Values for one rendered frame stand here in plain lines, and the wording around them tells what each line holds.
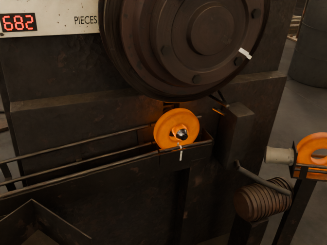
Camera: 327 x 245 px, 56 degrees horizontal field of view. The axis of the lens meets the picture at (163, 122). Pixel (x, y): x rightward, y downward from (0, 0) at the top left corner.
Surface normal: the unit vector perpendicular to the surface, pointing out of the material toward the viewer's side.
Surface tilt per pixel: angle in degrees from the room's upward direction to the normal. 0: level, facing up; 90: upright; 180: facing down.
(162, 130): 90
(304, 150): 90
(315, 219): 0
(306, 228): 0
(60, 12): 90
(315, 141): 90
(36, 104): 0
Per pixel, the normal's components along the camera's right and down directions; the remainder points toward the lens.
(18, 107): 0.06, -0.85
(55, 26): 0.38, 0.51
